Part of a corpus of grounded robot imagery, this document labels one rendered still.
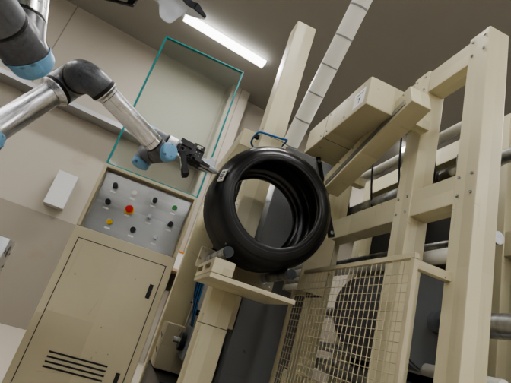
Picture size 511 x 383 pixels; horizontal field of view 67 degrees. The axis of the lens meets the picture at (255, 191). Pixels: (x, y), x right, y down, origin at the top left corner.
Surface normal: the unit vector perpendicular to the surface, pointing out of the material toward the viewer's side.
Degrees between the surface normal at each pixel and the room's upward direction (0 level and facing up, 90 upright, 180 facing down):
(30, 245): 90
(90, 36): 90
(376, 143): 162
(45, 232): 90
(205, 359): 90
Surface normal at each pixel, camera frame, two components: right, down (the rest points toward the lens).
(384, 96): 0.32, -0.25
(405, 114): -0.17, 0.77
